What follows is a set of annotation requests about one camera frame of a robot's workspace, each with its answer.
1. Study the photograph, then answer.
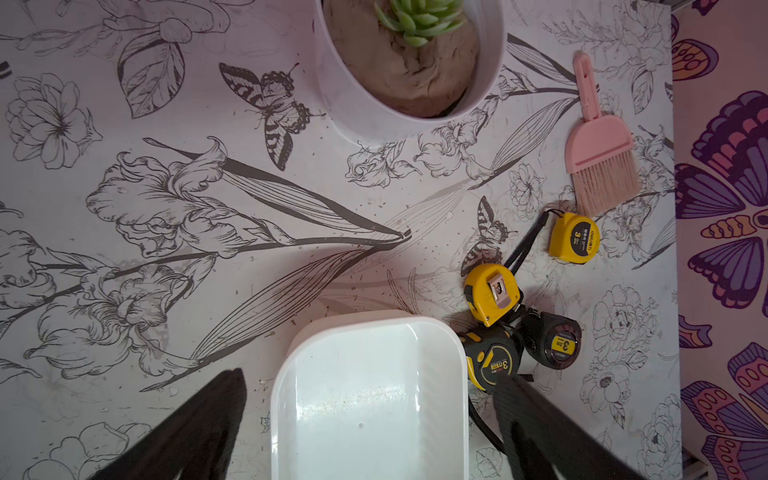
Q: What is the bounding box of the pink hand brush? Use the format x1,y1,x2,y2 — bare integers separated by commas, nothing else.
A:
565,52,641,218

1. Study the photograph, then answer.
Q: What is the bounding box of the yellow tape measure with clip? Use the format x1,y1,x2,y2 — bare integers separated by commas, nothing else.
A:
464,264,523,327

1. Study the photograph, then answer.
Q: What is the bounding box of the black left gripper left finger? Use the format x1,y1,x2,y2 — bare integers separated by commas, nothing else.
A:
93,368,247,480

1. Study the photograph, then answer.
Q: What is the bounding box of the white storage box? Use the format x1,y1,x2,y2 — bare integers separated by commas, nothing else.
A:
270,310,469,479

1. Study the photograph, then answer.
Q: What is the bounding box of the black yellow tape measure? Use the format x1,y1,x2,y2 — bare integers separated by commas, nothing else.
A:
457,323,526,454

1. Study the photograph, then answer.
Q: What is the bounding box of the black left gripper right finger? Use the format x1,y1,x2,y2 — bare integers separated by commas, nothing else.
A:
493,375,641,479

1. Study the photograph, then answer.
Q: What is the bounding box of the green succulent plant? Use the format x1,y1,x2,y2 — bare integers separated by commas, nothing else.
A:
373,0,468,48

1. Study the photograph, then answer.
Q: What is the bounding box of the white plant pot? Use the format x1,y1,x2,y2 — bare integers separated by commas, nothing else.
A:
313,1,505,143

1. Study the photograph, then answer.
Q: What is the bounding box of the yellow tape measure blue label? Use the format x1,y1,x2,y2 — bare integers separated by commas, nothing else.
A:
502,208,602,274

